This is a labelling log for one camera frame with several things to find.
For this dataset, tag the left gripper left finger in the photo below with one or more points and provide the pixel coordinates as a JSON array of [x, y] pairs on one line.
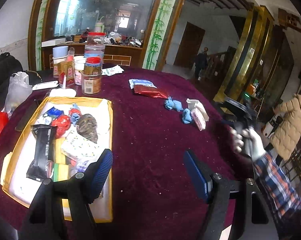
[[45, 218]]

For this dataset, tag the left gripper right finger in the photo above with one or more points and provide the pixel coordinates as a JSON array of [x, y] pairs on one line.
[[251, 218]]

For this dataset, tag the white printed plastic pack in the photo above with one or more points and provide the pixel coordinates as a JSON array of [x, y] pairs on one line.
[[198, 113]]

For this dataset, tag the black snack packet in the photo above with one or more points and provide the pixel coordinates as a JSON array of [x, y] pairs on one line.
[[42, 166]]

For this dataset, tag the blue towel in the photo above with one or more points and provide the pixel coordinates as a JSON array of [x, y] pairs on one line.
[[186, 116], [173, 104]]

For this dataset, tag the plaid shirt right forearm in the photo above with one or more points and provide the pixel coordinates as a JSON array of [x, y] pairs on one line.
[[283, 199]]

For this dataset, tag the white gloved right hand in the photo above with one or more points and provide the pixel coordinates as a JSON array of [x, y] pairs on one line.
[[247, 142]]

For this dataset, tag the woman in beige coat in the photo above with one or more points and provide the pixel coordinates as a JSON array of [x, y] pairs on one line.
[[288, 133]]

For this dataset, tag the gold pillar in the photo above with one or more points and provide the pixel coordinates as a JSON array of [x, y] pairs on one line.
[[249, 56]]

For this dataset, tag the wooden staircase railing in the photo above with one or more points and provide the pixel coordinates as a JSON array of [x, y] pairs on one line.
[[216, 64]]

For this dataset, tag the maroon velvet tablecloth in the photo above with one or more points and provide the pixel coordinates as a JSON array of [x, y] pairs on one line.
[[152, 194]]

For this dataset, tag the yellow cardboard box tray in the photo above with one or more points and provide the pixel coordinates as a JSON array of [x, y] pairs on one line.
[[80, 152]]

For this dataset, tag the red foil snack packet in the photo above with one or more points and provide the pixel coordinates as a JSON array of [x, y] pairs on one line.
[[151, 92]]

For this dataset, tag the red ball toy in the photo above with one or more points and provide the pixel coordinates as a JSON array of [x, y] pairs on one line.
[[62, 123]]

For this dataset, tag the brown patterned pouch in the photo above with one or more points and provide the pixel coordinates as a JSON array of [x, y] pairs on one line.
[[87, 127]]

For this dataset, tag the blue white tissue packet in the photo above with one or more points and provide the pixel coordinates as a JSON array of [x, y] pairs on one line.
[[136, 82]]

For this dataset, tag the white paper packet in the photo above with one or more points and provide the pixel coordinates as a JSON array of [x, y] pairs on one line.
[[112, 71]]

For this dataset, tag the clear plastic bag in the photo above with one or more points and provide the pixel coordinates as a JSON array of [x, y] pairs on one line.
[[19, 90]]

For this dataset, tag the wooden cabinet counter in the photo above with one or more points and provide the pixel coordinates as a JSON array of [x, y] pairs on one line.
[[110, 49]]

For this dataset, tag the bamboo painted glass panel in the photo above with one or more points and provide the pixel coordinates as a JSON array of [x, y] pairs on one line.
[[158, 34]]

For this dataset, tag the red gold carton box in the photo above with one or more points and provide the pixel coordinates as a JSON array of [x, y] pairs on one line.
[[66, 73]]

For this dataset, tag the brown label jar red lid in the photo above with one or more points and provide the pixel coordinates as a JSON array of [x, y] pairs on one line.
[[92, 76]]

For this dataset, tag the clear jar blue label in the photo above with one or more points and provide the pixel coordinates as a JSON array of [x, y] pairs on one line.
[[95, 46]]

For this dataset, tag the white cup stack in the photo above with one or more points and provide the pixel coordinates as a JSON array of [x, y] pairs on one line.
[[59, 55]]

